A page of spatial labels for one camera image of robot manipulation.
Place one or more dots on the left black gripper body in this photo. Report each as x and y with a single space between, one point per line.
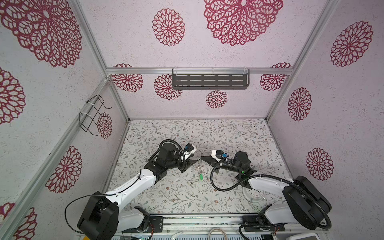
182 165

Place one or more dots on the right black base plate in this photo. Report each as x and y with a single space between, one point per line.
260 224

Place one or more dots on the white round alarm clock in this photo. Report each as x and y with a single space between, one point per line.
254 196

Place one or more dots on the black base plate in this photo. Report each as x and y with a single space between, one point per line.
260 224
154 224

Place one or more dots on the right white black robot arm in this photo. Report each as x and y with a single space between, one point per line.
304 204

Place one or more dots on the silver metal key bottle opener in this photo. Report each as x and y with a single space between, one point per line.
200 166

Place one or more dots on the dark grey wall shelf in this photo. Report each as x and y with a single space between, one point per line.
210 81

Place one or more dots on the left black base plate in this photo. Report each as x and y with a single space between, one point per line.
154 224

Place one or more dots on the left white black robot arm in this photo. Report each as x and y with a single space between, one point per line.
103 216

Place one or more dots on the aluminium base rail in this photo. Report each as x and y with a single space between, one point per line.
193 223

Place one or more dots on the black wire wall basket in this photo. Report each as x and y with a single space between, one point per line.
89 117

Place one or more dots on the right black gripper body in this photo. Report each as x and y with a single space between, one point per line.
229 168

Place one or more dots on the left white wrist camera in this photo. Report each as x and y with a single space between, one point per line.
189 150

